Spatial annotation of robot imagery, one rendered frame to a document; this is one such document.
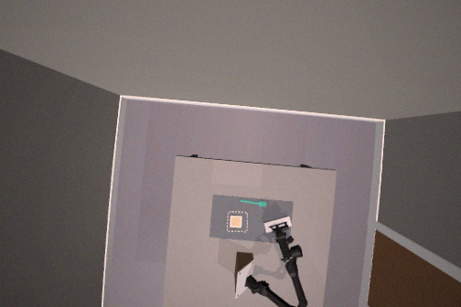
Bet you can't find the teal small trowel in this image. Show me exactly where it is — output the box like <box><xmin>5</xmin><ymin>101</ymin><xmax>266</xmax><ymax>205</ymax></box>
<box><xmin>240</xmin><ymin>200</ymin><xmax>267</xmax><ymax>206</ymax></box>

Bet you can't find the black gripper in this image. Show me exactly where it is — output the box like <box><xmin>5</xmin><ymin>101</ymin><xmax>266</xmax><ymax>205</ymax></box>
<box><xmin>275</xmin><ymin>225</ymin><xmax>289</xmax><ymax>250</ymax></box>

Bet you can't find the cream square tile with dark blue square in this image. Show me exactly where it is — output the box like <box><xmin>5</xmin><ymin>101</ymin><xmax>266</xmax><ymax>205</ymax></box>
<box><xmin>230</xmin><ymin>216</ymin><xmax>242</xmax><ymax>228</ymax></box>

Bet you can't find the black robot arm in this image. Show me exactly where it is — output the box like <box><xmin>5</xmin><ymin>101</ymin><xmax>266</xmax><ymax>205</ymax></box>
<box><xmin>245</xmin><ymin>236</ymin><xmax>307</xmax><ymax>307</ymax></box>

